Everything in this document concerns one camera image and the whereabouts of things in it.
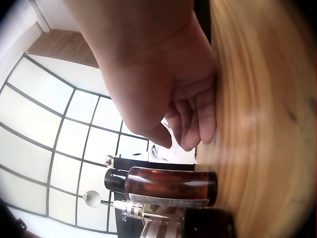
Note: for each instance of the person's right hand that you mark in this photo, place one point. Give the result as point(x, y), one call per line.
point(153, 62)

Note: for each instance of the person's right fingers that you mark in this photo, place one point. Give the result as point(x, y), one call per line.
point(198, 119)

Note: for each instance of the person's right thumb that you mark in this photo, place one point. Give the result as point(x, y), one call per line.
point(154, 135)

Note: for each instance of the white marbled box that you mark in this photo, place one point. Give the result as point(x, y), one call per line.
point(161, 155)

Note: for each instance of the flat black box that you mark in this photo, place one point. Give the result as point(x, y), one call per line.
point(153, 164)

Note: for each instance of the amber bottle with black cap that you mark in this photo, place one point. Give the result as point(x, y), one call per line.
point(168, 184)

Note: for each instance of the small gold knob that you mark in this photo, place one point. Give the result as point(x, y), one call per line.
point(109, 160)

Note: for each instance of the glass bottle with striped collar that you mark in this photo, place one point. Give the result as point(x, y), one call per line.
point(135, 209)

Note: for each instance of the black box with grey lettering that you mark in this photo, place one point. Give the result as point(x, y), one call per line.
point(126, 225)

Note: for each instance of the dark brown jar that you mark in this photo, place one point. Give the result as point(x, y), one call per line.
point(208, 224)

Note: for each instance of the black grid window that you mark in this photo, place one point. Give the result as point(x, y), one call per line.
point(49, 119)

